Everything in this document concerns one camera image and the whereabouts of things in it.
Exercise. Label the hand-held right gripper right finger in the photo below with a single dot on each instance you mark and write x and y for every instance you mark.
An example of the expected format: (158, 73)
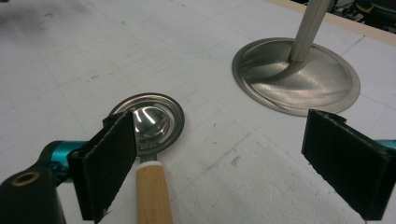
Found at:
(345, 161)

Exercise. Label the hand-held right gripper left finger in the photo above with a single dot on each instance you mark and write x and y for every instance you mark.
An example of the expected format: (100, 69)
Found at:
(107, 168)

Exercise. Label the dark equipment beyond table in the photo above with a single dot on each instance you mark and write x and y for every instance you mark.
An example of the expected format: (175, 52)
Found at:
(375, 14)

